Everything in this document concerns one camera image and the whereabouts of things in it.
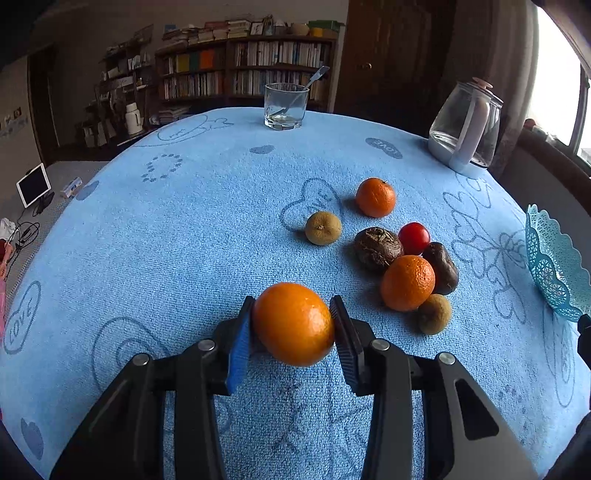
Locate white tablet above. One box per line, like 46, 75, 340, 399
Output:
17, 163, 52, 208

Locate large smooth orange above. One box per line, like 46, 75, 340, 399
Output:
252, 282, 335, 367

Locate plastic spoon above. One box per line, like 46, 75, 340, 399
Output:
272, 66, 331, 118

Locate window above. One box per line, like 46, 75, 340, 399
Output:
526, 4, 591, 167

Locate wooden bookshelf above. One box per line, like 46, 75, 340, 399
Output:
154, 36, 338, 114

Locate cluttered metal rack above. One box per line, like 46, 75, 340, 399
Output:
83, 25, 155, 148

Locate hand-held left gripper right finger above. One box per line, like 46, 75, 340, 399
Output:
329, 295, 539, 480

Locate brown longan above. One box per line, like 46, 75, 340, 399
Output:
418, 294, 452, 335
305, 211, 343, 246

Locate small tangerine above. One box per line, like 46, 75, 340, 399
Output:
380, 254, 436, 312
355, 178, 397, 219

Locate white thermos bottle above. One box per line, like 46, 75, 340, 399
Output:
125, 102, 144, 136

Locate light blue lattice basket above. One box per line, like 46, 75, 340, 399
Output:
525, 204, 591, 323

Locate glass kettle with white handle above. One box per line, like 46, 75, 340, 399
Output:
427, 79, 504, 169

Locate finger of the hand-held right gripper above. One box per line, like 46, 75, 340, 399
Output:
577, 314, 591, 365

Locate elongated dark water chestnut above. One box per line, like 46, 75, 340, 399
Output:
421, 242, 460, 296

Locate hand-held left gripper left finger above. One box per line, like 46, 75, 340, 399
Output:
50, 295, 256, 480

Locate rows of books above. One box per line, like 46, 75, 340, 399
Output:
161, 41, 331, 101

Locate red cherry tomato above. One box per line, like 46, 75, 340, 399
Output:
398, 222, 431, 256

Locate dark wooden door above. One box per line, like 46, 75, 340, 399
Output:
335, 0, 455, 137

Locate round dark water chestnut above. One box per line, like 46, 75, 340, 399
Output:
354, 226, 404, 272

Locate blue printed towel cloth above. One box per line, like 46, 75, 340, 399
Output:
0, 107, 591, 480

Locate black cable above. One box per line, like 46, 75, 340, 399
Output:
7, 220, 42, 273

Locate beige curtain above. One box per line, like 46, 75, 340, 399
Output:
455, 0, 541, 181

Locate clear drinking glass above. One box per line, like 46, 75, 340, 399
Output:
264, 83, 309, 132

